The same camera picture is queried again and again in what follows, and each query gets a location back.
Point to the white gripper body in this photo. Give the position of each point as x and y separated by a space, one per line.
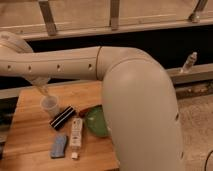
41 84

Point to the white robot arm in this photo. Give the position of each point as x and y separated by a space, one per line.
138 97

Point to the clear plastic cup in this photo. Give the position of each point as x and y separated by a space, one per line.
50 105

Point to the red object behind bowl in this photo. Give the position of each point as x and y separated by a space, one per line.
83 112

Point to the white remote controller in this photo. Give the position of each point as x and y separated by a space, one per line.
76 133

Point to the green bowl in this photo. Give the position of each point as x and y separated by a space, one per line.
95 121

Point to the blue sponge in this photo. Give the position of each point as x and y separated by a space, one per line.
59 146

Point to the small white cube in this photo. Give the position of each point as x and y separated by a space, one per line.
74 155

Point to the clear bottle on ledge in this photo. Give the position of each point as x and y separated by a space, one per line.
191 59

